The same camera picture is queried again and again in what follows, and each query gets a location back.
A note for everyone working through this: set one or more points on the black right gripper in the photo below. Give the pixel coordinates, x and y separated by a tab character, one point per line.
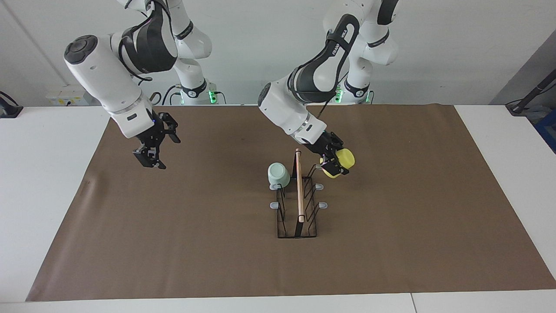
152	134

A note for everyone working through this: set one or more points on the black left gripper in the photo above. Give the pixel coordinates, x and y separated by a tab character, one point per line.
321	143

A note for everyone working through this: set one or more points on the yellow plastic cup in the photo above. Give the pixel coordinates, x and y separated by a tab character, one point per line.
345	160

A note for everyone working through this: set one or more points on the pale green plastic cup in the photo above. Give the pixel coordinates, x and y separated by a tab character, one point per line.
278	174

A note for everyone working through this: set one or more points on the brown paper table mat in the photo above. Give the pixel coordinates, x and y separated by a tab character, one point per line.
217	261

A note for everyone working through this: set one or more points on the black clamp base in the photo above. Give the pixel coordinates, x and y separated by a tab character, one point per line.
8	111

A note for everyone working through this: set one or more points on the black stand pole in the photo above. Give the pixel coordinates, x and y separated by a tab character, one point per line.
527	102

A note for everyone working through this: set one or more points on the blue box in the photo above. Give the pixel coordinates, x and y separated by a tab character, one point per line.
548	130

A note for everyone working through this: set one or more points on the white wall socket box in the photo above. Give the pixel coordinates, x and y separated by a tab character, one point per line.
61	98

